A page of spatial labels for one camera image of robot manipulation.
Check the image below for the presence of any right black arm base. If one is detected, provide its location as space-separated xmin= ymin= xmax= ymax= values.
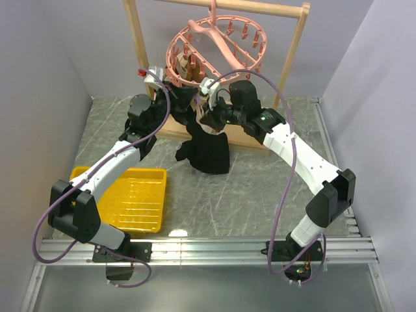
xmin=261 ymin=237 xmax=326 ymax=286

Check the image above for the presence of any black underwear beige waistband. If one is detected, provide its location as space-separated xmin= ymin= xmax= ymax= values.
xmin=175 ymin=104 xmax=230 ymax=175

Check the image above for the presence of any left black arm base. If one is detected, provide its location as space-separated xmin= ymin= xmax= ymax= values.
xmin=92 ymin=242 xmax=152 ymax=285

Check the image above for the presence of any aluminium mounting rail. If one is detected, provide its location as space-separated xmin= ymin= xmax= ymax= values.
xmin=21 ymin=237 xmax=394 ymax=311

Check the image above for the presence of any wooden hanging rack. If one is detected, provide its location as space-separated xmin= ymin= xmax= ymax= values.
xmin=122 ymin=0 xmax=311 ymax=155

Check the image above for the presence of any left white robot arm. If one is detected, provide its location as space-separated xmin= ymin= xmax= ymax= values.
xmin=47 ymin=83 xmax=198 ymax=261

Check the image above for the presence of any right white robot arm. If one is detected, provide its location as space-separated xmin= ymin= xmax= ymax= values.
xmin=200 ymin=78 xmax=356 ymax=260

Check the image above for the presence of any brown underwear on hanger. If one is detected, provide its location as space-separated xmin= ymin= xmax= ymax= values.
xmin=175 ymin=53 xmax=207 ymax=86

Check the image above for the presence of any yellow plastic tray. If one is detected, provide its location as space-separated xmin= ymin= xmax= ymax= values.
xmin=54 ymin=166 xmax=168 ymax=234

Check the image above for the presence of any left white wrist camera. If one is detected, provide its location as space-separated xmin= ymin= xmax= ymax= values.
xmin=137 ymin=66 xmax=166 ymax=91

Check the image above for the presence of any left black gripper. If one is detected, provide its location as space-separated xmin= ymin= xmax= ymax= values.
xmin=148 ymin=81 xmax=198 ymax=133

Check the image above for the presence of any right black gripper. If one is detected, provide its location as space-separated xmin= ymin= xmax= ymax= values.
xmin=200 ymin=94 xmax=246 ymax=133

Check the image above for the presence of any purple clothes clip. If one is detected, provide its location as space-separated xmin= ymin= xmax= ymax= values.
xmin=195 ymin=94 xmax=202 ymax=105

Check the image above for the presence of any pink round clip hanger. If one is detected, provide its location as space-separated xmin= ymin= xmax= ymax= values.
xmin=165 ymin=1 xmax=267 ymax=86

